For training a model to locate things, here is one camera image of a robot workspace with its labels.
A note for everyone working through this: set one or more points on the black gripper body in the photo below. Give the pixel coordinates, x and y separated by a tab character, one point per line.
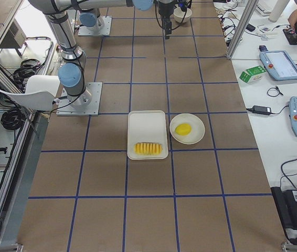
163	10

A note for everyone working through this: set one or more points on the white ceramic bowl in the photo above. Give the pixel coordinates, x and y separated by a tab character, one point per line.
181	16

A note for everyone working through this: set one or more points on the yellow lemon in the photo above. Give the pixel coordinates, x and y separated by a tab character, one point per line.
183	129

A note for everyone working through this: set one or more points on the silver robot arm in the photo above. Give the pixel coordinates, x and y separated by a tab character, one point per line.
71	74
91	19

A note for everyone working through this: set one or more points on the black smartphone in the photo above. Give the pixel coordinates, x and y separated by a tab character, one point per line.
250	28

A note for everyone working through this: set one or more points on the green white carton box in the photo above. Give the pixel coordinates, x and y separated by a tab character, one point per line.
252	74

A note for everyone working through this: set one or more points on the cream rectangular tray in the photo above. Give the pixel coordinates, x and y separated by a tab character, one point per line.
147	126

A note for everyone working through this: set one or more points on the cream round plate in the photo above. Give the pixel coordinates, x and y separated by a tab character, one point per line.
198	128

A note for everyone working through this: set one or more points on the far blue teach pendant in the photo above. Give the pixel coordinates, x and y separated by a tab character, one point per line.
279	65

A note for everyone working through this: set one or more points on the sliced yellow bread loaf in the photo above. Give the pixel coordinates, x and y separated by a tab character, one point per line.
147	148

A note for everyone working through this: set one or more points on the black power adapter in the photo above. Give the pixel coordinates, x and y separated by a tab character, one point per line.
261	110

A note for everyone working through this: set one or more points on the white plastic chair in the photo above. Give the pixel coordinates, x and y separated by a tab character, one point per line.
39	94

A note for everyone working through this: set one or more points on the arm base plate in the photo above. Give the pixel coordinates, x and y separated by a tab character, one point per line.
87	104
105	31

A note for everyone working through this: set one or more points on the aluminium frame post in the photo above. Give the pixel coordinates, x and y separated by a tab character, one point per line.
244	21

